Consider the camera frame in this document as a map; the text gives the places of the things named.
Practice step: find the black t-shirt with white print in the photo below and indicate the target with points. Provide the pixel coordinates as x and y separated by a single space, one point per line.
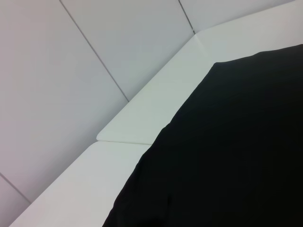
225 142

